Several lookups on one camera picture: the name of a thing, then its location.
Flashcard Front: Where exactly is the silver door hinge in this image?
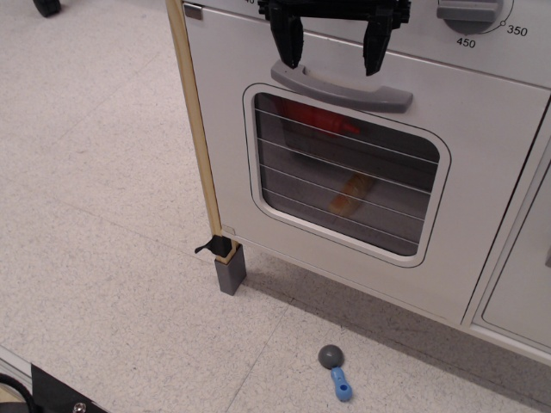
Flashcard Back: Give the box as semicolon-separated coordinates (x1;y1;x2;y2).
183;3;203;21

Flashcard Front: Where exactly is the red toy item inside oven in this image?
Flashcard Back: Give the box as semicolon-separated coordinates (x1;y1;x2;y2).
275;98;361;137

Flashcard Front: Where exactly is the black caster wheel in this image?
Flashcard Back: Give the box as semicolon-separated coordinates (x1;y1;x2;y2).
34;0;61;18

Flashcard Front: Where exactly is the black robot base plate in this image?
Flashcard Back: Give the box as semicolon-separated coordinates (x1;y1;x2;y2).
31;364;108;413

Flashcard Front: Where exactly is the grey oven temperature knob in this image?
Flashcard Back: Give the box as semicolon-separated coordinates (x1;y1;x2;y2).
436;0;504;34

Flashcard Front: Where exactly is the grey cabinet foot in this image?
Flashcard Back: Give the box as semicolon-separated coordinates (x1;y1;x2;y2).
214;246;246;296

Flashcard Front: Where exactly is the light wooden side post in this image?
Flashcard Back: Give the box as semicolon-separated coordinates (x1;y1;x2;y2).
165;0;222;237

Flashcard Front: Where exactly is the blue grey toy scoop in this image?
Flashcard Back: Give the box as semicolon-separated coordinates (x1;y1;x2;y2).
318;344;353;402

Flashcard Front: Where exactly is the black tape strip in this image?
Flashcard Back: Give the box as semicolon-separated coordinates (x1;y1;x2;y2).
195;235;232;258

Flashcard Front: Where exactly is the toy bread loaf inside oven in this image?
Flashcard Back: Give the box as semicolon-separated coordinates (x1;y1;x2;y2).
329;173;375;217

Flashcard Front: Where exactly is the white toy kitchen cabinet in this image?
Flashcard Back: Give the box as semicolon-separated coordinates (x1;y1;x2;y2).
167;1;550;364

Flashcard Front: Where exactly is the white right cabinet door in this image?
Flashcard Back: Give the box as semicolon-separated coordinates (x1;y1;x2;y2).
471;137;551;350

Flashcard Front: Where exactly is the black cable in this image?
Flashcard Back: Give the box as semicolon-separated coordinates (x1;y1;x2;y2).
0;373;40;413

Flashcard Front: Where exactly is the white toy oven door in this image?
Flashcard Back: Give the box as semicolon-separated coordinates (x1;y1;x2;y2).
185;1;550;324

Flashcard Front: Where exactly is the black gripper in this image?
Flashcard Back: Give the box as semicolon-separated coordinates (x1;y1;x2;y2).
257;0;412;76

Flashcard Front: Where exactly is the grey oven door handle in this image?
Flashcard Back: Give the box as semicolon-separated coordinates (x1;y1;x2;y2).
270;61;413;114

